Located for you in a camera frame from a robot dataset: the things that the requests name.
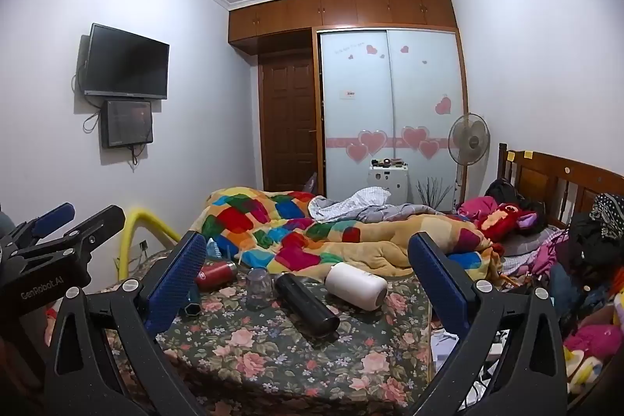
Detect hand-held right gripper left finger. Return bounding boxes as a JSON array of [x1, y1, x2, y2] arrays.
[[44, 231, 208, 416]]

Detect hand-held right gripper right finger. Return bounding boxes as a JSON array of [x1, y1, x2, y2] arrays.
[[408, 231, 569, 416]]

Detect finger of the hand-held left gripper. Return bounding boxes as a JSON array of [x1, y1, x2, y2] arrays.
[[10, 204, 127, 271], [0, 202, 77, 252]]

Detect red tumbler cup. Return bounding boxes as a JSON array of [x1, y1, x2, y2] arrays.
[[195, 260, 239, 293]]

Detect white tumbler cup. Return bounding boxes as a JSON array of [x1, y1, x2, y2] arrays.
[[324, 262, 389, 312]]

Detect clear glass cup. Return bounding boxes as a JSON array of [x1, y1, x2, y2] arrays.
[[245, 268, 274, 311]]

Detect black tumbler cup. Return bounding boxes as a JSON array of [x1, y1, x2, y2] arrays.
[[274, 272, 341, 338]]

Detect teal hexagonal bottle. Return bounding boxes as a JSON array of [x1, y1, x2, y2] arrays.
[[181, 289, 201, 317]]

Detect yellow foam tube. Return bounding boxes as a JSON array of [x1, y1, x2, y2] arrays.
[[116, 207, 181, 286]]

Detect pink cloth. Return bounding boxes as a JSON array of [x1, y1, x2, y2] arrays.
[[457, 196, 499, 223]]

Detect dry decorative twigs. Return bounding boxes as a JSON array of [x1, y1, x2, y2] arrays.
[[416, 175, 454, 213]]

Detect red plush toy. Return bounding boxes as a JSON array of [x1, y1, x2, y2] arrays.
[[475, 201, 526, 242]]

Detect grey pillow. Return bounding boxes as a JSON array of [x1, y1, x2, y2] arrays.
[[501, 230, 553, 258]]

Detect grey plaid cloth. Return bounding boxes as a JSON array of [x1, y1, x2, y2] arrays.
[[309, 186, 440, 223]]

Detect white floor appliance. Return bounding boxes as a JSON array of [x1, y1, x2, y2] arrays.
[[367, 165, 410, 205]]

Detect black bag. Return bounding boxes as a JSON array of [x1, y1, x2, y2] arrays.
[[484, 178, 548, 213]]

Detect colourful patchwork blanket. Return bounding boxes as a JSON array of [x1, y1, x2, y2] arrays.
[[188, 186, 506, 281]]

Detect standing electric fan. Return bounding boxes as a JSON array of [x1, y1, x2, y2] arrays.
[[448, 112, 490, 208]]

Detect pile of dark clothes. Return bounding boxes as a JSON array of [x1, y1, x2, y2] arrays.
[[548, 211, 624, 324]]

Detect pink plush toy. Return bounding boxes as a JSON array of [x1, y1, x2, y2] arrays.
[[563, 322, 617, 361]]

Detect wooden bed headboard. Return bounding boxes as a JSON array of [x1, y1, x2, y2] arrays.
[[496, 143, 624, 232]]

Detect yellow plush toy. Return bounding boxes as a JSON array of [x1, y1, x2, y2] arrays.
[[563, 348, 606, 395]]

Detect black dotted cloth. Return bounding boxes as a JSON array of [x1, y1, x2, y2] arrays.
[[589, 193, 624, 242]]

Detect brown wooden door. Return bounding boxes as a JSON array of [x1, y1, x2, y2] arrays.
[[258, 54, 321, 196]]

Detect frosted sliding wardrobe door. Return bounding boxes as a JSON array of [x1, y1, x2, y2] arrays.
[[388, 29, 464, 208], [318, 29, 395, 206]]

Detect wooden overhead cabinet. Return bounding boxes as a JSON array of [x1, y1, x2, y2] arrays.
[[227, 0, 459, 55]]

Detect small black wall monitor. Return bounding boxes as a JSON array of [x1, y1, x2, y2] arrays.
[[100, 99, 155, 149]]

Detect black wall television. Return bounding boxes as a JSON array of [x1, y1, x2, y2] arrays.
[[76, 23, 171, 100]]

